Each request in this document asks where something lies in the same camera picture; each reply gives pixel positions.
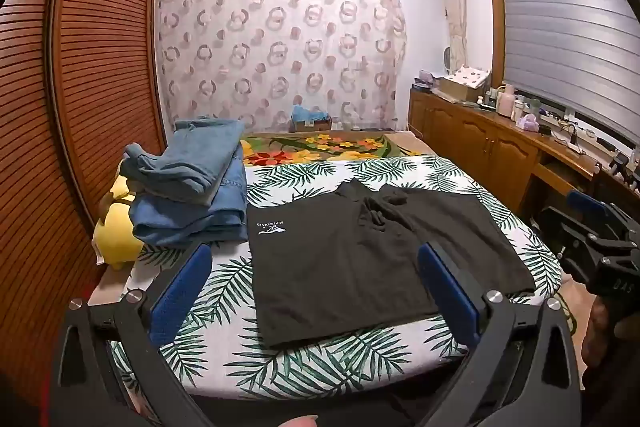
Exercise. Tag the black pants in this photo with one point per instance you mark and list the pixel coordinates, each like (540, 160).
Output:
(350, 267)

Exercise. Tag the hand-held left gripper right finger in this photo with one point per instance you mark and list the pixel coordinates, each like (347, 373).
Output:
(450, 294)

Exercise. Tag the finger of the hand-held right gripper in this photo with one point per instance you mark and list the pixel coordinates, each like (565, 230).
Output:
(565, 227)
(585, 201)

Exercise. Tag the pink purple box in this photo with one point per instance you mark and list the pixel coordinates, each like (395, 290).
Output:
(426, 81)

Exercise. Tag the purple soft item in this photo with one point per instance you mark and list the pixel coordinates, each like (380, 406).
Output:
(528, 123)

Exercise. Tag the yellow plush toy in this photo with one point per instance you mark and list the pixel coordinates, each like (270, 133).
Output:
(117, 237)

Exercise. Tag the leaf print bedsheet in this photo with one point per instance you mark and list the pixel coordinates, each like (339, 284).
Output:
(310, 372)

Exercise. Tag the small white fan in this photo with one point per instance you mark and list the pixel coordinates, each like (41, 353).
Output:
(447, 59)

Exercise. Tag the grey window blind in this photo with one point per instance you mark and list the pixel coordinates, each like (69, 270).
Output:
(565, 37)

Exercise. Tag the floral blanket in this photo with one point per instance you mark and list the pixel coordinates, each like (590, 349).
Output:
(320, 147)

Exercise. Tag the open cardboard box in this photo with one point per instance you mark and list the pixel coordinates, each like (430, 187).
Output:
(457, 91)

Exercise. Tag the spotted white cloth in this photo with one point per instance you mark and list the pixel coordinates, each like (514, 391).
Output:
(472, 74)

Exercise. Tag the person's left hand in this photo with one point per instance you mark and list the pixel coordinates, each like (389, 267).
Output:
(300, 422)

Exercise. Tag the light blue folded jeans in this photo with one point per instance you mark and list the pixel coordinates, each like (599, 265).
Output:
(190, 157)

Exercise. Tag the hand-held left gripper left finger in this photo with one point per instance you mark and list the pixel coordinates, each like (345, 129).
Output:
(176, 297)

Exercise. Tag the pink bottle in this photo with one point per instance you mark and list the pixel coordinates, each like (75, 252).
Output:
(506, 102)

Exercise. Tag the small cardboard box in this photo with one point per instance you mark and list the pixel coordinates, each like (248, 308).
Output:
(315, 126)

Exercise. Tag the wooden window frame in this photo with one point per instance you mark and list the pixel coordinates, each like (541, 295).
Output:
(494, 7)

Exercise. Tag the wooden cabinet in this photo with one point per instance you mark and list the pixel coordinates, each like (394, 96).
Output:
(480, 144)

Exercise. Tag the small black tripod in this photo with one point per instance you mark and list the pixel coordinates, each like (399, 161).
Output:
(625, 172)

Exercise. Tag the person's right hand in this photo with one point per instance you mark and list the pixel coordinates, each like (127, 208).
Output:
(597, 332)

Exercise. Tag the wooden louvred wardrobe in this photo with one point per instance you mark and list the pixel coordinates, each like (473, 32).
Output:
(100, 82)

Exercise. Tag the white power strip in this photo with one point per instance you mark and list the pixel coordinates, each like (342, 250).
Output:
(567, 127)

